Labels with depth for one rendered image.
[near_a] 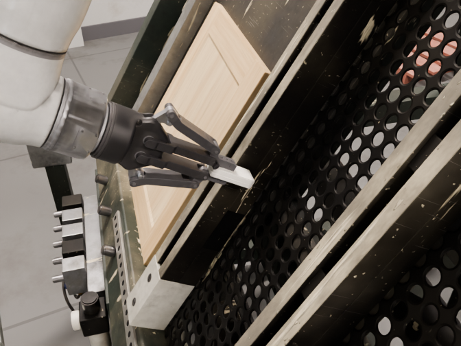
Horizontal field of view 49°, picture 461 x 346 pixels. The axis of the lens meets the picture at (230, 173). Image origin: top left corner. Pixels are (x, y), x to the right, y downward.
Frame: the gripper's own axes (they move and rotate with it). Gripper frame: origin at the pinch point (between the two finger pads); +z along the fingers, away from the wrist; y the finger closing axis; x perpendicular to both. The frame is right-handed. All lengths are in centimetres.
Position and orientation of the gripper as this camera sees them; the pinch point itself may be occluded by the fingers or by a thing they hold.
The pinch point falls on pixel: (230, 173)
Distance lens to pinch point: 73.5
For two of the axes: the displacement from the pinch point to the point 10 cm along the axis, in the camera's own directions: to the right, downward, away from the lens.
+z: 8.3, 2.8, 4.9
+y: 5.0, -7.6, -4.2
